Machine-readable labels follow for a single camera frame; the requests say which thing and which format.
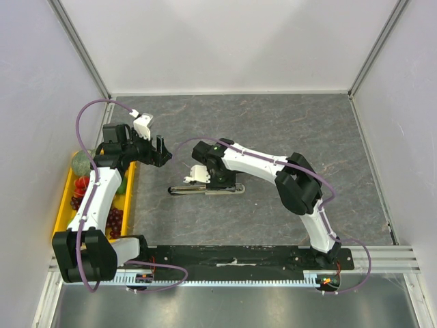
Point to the red cherry tomato cluster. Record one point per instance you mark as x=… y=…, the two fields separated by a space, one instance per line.
x=80 y=186

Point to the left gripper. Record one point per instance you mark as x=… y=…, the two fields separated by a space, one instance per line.
x=158 y=158

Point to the purple grape bunch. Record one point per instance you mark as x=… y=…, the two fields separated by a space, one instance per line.
x=114 y=220

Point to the silver and black stapler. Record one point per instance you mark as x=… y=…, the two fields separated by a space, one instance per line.
x=202 y=189

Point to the green striped melon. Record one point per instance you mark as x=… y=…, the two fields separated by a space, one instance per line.
x=81 y=164

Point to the yellow plastic bin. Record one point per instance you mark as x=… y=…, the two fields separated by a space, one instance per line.
x=121 y=201

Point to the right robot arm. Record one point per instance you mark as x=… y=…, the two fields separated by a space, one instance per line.
x=298 y=186

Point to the grey cable duct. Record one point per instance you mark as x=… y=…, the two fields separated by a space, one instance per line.
x=136 y=280

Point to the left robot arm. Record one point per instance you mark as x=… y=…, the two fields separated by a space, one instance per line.
x=83 y=251

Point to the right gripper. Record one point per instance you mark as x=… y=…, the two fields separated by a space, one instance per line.
x=223 y=182

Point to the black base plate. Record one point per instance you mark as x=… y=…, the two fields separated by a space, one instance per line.
x=295 y=257

